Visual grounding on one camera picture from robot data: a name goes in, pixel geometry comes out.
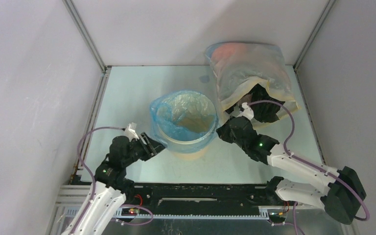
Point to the aluminium corner frame rail left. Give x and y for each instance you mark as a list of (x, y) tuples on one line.
[(82, 29)]

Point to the large translucent storage bag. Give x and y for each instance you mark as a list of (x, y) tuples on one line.
[(251, 73)]

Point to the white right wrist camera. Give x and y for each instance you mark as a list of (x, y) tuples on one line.
[(243, 110)]

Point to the blue plastic trash bag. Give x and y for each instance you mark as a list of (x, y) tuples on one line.
[(181, 123)]

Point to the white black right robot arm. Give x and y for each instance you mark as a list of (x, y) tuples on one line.
[(339, 193)]

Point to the aluminium corner frame rail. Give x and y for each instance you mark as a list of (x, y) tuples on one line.
[(82, 29), (314, 32)]

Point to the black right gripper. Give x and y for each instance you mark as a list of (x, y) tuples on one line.
[(259, 105)]

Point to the cream plastic trash bin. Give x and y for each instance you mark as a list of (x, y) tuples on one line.
[(191, 152)]

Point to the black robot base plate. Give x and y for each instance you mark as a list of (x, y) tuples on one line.
[(213, 199)]

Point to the aluminium corner frame rail right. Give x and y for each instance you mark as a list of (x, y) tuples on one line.
[(314, 32)]

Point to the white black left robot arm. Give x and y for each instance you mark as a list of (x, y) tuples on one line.
[(110, 188)]

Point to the grey slotted cable duct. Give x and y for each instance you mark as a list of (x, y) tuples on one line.
[(262, 215)]

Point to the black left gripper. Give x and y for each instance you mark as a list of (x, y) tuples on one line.
[(151, 149)]

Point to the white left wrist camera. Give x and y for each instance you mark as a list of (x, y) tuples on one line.
[(130, 131)]

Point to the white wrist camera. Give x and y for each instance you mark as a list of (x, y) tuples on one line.
[(243, 110), (130, 131)]

